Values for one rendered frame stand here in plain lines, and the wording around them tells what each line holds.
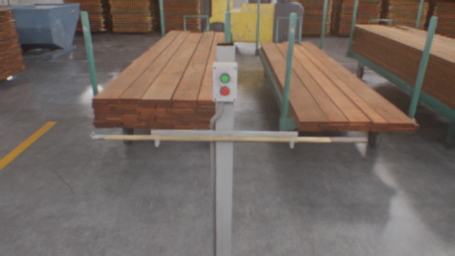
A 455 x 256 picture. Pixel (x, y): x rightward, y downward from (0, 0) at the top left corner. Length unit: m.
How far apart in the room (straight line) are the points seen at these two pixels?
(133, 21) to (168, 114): 7.90
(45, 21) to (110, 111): 5.00
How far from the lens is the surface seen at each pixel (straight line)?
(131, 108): 2.63
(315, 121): 2.64
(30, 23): 7.68
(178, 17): 10.05
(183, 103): 2.52
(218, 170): 1.20
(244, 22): 7.52
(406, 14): 11.18
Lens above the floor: 1.49
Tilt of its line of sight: 24 degrees down
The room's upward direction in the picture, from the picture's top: 1 degrees clockwise
